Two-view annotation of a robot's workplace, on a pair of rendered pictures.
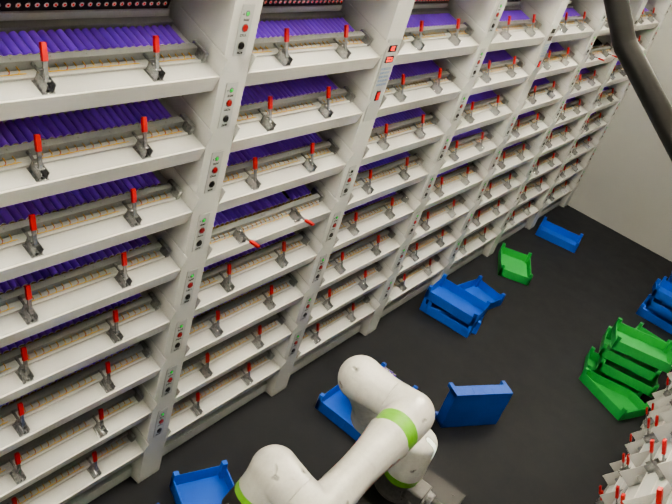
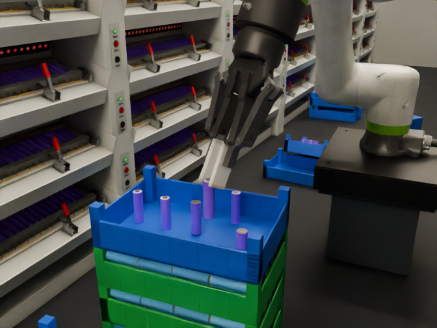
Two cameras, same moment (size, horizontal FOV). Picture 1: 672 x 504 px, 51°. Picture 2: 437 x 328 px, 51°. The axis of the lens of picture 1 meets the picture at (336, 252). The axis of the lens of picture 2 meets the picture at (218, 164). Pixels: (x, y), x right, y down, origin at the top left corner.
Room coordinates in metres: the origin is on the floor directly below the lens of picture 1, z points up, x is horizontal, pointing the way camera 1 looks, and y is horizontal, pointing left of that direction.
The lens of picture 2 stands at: (0.33, 0.10, 0.83)
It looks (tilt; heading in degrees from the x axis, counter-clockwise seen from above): 22 degrees down; 359
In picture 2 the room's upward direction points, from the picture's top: straight up
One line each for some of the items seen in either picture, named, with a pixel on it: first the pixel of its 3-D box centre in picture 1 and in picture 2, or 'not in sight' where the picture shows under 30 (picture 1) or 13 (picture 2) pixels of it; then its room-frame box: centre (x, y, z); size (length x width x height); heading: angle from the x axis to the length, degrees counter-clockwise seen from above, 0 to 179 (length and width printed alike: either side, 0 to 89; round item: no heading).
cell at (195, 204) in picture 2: not in sight; (196, 217); (1.05, 0.13, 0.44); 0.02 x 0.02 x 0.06
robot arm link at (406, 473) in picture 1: (407, 450); (387, 97); (1.64, -0.41, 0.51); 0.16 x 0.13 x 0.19; 65
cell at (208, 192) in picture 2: not in sight; (209, 198); (0.97, 0.10, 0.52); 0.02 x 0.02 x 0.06
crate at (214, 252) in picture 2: not in sight; (194, 215); (1.05, 0.13, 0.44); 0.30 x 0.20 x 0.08; 68
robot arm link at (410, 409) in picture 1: (404, 418); not in sight; (1.38, -0.31, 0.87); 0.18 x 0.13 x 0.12; 155
